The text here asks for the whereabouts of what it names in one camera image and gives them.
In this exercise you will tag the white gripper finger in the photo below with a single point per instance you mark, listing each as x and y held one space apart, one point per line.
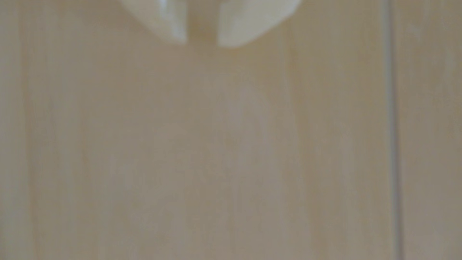
245 20
158 16

